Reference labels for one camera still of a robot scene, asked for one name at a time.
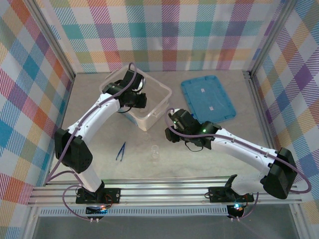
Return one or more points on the translucent plastic storage bin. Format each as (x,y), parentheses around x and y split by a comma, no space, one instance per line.
(159,99)

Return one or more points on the blue plastic bin lid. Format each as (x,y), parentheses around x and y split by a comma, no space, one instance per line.
(216,99)

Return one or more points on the small glass beaker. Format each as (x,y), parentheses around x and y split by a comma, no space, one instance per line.
(154,152)

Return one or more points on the blue plastic tweezers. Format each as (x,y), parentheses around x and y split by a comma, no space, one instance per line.
(121,152)

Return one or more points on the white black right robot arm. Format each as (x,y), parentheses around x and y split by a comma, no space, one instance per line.
(249,149)

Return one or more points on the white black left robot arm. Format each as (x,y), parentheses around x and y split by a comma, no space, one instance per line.
(92,117)

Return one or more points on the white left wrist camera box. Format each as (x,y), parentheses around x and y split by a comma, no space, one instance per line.
(140,84)

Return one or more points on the aluminium side rail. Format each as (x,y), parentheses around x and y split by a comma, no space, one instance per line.
(260,112)
(66,99)

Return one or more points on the aluminium mounting rail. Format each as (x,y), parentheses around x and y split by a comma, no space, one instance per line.
(162,193)

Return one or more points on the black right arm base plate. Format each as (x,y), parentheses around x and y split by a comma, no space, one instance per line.
(216,195)

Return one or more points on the aluminium frame post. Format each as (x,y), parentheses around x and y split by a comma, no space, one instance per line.
(52,37)
(271,37)

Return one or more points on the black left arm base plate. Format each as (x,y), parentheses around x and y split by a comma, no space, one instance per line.
(112,195)

